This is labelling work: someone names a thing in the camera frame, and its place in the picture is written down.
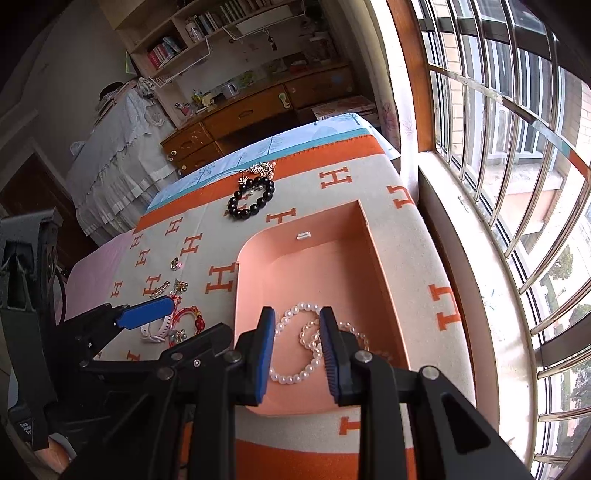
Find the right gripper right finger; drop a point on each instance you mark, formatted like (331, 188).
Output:
(338, 348)

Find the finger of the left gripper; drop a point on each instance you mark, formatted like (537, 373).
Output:
(144, 313)

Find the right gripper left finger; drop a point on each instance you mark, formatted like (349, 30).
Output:
(249, 382)

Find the white pink bangle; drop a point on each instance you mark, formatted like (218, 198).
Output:
(156, 331)

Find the gold rhinestone hair clip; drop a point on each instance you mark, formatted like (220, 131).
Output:
(262, 169)

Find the pink jewelry tray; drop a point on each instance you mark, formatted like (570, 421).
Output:
(329, 258)

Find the pink bedsheet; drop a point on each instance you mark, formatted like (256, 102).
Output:
(91, 279)

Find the orange H pattern blanket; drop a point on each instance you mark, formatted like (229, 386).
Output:
(194, 239)

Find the white lace covered furniture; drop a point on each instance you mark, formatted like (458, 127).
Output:
(120, 168)

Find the dark wooden door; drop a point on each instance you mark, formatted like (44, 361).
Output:
(33, 188)

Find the blue tree pattern bedsheet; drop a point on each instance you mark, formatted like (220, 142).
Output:
(315, 134)

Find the stack of books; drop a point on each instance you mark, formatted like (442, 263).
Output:
(357, 104)

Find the white mug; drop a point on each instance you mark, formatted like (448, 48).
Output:
(229, 90)

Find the wooden desk with drawers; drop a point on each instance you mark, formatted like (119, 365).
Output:
(260, 111)

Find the wooden bookshelf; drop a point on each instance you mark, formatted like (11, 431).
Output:
(185, 49)

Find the metal window security bars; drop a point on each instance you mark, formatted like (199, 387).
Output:
(511, 104)

